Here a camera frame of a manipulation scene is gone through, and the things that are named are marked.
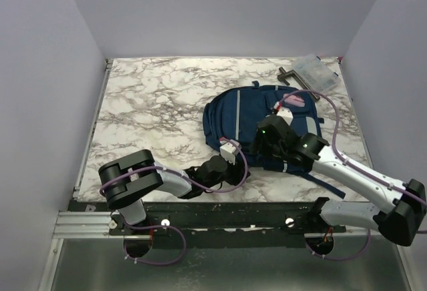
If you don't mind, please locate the navy blue student backpack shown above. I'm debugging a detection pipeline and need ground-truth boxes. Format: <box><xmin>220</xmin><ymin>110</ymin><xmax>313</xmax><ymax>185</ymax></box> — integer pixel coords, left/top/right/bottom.
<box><xmin>202</xmin><ymin>81</ymin><xmax>346</xmax><ymax>198</ymax></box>

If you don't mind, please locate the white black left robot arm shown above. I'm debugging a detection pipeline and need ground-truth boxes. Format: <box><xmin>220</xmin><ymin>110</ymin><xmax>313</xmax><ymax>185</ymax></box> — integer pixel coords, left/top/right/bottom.
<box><xmin>98</xmin><ymin>138</ymin><xmax>250</xmax><ymax>234</ymax></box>

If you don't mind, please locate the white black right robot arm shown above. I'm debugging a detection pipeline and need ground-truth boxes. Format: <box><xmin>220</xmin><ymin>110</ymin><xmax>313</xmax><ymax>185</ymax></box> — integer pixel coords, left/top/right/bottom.
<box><xmin>252</xmin><ymin>107</ymin><xmax>426</xmax><ymax>246</ymax></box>

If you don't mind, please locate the pink ruler in pocket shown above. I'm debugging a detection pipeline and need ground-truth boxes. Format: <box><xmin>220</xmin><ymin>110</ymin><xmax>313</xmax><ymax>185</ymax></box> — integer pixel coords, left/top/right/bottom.
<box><xmin>284</xmin><ymin>95</ymin><xmax>305</xmax><ymax>107</ymax></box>

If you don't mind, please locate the clear plastic organizer box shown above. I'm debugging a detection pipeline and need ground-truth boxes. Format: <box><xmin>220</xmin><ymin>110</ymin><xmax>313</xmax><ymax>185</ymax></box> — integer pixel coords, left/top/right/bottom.
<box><xmin>292</xmin><ymin>54</ymin><xmax>339</xmax><ymax>94</ymax></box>

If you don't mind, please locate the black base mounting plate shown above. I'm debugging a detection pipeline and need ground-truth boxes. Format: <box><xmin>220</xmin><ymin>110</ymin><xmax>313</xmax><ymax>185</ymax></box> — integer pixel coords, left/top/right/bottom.
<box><xmin>67</xmin><ymin>199</ymin><xmax>346</xmax><ymax>254</ymax></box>

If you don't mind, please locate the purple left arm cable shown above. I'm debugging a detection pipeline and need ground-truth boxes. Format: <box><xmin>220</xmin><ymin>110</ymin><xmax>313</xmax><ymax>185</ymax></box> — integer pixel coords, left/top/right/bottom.
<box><xmin>99</xmin><ymin>138</ymin><xmax>250</xmax><ymax>266</ymax></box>

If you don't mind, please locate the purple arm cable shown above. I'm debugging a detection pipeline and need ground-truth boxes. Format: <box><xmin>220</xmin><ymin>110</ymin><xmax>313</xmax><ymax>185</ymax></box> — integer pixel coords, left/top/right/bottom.
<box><xmin>99</xmin><ymin>138</ymin><xmax>250</xmax><ymax>266</ymax></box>
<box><xmin>280</xmin><ymin>89</ymin><xmax>427</xmax><ymax>262</ymax></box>

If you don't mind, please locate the dark metal T-handle tool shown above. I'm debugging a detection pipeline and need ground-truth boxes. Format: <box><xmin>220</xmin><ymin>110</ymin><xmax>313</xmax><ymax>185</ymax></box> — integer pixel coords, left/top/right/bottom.
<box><xmin>277</xmin><ymin>67</ymin><xmax>314</xmax><ymax>91</ymax></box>

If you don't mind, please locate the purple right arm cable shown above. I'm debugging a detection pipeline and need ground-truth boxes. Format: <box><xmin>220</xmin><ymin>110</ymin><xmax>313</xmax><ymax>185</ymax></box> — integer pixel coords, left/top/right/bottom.
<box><xmin>280</xmin><ymin>89</ymin><xmax>427</xmax><ymax>262</ymax></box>

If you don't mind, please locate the aluminium extrusion rail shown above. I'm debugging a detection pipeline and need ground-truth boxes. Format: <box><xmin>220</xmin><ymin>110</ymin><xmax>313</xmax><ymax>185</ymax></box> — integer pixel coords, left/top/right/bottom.
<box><xmin>53</xmin><ymin>212</ymin><xmax>117</xmax><ymax>239</ymax></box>

